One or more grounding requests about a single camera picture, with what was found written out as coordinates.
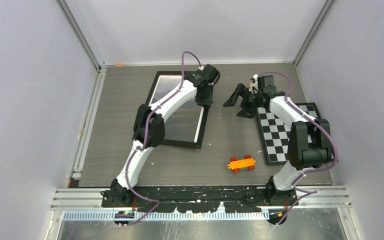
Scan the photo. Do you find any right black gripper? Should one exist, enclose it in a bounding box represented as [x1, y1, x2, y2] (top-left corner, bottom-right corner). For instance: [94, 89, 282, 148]
[223, 83, 263, 119]

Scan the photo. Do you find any black picture frame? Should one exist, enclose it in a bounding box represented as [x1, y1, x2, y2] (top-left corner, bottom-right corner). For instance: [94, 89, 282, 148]
[146, 71, 209, 149]

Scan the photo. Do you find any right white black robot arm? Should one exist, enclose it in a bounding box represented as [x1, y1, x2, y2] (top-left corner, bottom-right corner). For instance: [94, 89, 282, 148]
[223, 71, 338, 205]

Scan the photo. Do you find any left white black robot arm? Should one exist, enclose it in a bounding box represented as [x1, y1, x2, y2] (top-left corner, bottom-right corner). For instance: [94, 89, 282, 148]
[101, 64, 221, 208]

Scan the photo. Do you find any orange toy car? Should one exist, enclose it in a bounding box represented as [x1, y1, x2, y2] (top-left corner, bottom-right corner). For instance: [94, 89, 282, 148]
[227, 154, 256, 173]

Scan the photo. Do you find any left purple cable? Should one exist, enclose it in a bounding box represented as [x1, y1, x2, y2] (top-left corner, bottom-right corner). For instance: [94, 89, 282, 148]
[120, 50, 203, 227]

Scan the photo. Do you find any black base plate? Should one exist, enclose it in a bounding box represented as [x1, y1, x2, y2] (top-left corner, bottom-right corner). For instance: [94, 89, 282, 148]
[100, 185, 297, 214]

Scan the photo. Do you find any aluminium rail front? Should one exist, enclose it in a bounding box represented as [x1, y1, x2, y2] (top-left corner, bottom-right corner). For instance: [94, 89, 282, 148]
[51, 185, 352, 212]

